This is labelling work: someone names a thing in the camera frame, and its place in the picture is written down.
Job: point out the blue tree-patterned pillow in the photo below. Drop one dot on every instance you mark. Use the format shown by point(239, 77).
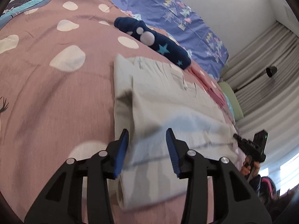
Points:
point(185, 26)

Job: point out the green pillow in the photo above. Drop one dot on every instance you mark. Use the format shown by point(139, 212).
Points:
point(232, 101)

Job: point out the pink folded clothes stack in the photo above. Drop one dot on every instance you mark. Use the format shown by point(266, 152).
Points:
point(208, 83)

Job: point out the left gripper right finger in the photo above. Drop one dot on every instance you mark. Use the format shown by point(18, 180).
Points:
point(234, 199)

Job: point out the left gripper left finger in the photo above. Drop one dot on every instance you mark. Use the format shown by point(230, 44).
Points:
point(60, 201)

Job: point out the pink polka-dot bed cover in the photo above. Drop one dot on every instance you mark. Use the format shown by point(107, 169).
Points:
point(57, 83)

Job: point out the light grey long-sleeve shirt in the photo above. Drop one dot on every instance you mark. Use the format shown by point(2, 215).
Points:
point(150, 98)

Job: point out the beige curtain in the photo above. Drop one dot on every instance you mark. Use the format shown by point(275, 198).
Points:
point(269, 104)

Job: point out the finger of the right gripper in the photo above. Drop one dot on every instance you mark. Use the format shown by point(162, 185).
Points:
point(240, 140)

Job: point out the black floor lamp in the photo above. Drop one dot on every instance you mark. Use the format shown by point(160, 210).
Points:
point(269, 71)

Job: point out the navy star-patterned folded garment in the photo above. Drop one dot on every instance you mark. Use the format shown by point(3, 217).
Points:
point(156, 41)

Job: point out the person's right hand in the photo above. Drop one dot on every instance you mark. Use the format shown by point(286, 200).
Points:
point(246, 168)

